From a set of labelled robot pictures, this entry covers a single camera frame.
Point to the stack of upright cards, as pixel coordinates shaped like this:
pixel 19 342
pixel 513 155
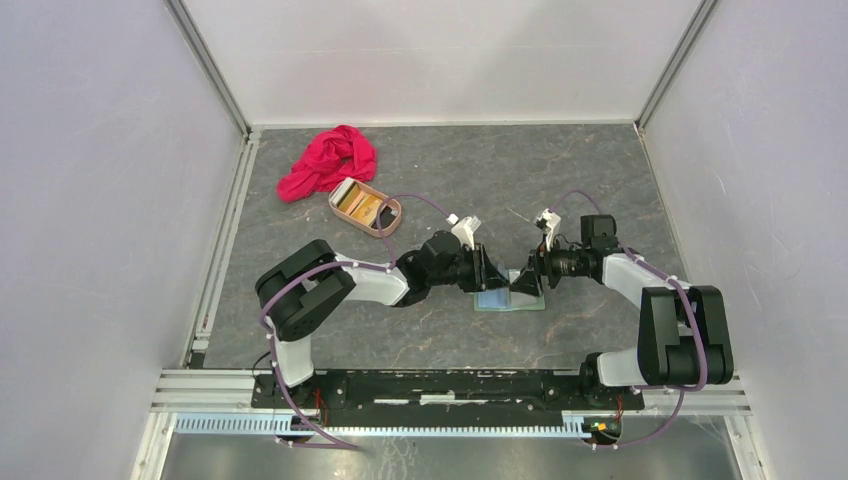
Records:
pixel 339 193

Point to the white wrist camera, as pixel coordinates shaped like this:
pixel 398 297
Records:
pixel 549 223
pixel 464 229

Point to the pink oval card tray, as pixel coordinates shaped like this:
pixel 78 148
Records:
pixel 389 218

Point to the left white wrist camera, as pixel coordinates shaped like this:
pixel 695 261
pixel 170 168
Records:
pixel 464 229

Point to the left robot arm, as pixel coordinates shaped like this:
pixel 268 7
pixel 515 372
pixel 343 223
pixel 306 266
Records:
pixel 298 294

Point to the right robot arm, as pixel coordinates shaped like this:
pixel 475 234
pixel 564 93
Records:
pixel 683 340

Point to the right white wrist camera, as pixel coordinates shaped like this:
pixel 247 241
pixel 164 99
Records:
pixel 549 223

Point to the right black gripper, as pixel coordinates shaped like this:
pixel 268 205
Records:
pixel 528 280

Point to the gold card in tray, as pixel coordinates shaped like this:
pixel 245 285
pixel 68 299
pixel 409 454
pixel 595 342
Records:
pixel 366 208

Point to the green card holder wallet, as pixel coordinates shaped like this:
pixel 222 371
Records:
pixel 505 300

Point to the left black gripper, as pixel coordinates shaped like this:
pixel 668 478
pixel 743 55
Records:
pixel 484 273

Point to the aluminium frame rail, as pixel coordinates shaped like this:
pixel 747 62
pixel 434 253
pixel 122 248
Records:
pixel 220 402

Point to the red crumpled cloth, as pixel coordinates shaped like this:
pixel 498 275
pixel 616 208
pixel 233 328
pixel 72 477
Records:
pixel 331 157

